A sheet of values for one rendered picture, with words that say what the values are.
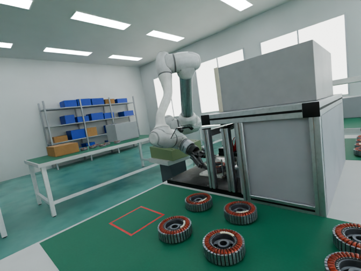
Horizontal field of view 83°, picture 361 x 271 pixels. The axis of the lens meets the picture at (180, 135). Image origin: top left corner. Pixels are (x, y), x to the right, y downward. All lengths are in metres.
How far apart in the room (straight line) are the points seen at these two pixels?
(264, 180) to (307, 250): 0.28
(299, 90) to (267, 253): 0.54
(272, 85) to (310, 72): 0.13
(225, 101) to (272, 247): 0.60
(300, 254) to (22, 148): 7.13
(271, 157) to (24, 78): 7.25
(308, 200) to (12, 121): 7.13
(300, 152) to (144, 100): 8.64
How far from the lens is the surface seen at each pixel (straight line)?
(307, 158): 0.78
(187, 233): 0.70
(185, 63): 1.49
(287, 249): 0.67
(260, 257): 0.64
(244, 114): 0.80
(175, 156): 1.73
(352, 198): 0.98
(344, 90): 5.67
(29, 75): 7.62
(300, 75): 0.86
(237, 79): 0.94
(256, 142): 0.82
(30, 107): 7.44
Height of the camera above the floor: 1.15
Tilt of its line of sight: 7 degrees down
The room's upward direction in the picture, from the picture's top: 8 degrees counter-clockwise
